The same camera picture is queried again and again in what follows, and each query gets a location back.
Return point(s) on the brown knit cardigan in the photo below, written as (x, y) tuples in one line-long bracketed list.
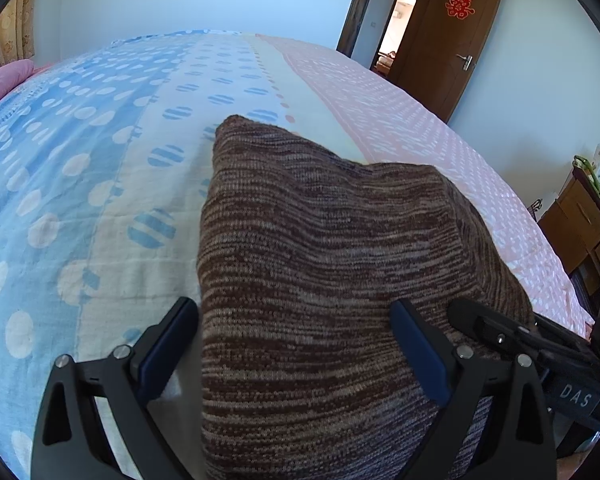
[(305, 260)]

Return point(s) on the green plastic object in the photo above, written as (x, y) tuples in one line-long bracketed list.
[(587, 170)]

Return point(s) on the polka dot bed sheet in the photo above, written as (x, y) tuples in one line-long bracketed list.
[(105, 160)]

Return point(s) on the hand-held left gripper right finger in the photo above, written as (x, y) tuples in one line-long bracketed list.
[(420, 356)]

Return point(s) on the wooden cabinet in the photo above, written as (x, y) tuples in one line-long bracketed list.
[(575, 220)]

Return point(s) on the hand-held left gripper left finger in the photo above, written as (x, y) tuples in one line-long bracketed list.
[(167, 351)]

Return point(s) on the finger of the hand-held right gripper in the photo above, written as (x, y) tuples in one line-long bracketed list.
[(480, 321)]

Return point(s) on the yellow patterned curtain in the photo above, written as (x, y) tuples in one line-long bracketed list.
[(17, 20)]

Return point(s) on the dark wooden door frame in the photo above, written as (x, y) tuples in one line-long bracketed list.
[(355, 10)]

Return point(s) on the red paper door decoration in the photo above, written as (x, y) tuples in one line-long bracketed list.
[(458, 4)]

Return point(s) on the pink pillow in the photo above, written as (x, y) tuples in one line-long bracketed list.
[(5, 82)]

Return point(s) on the brown wooden door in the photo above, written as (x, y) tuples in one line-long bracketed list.
[(440, 50)]

